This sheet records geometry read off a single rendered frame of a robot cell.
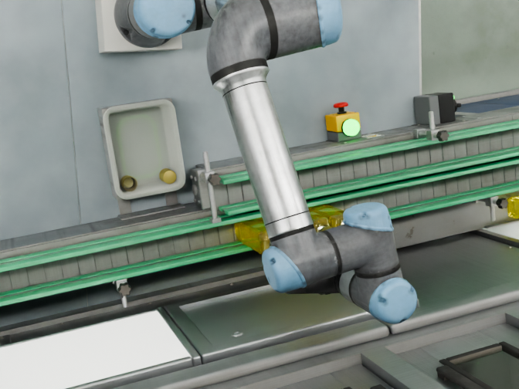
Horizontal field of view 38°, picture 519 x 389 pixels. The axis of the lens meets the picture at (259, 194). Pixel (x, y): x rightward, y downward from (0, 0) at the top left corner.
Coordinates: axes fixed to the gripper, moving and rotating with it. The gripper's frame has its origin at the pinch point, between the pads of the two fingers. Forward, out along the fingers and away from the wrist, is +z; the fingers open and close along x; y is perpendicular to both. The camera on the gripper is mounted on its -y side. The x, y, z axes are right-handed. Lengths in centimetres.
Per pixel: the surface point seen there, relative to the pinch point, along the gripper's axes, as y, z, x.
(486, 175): 71, 37, 0
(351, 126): 33, 40, 20
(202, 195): -9.4, 36.9, 9.9
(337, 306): 6.9, 1.6, -12.4
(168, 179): -15.5, 44.0, 14.2
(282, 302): -1.5, 12.2, -12.4
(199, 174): -9.8, 34.9, 15.6
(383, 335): 9.1, -14.2, -14.2
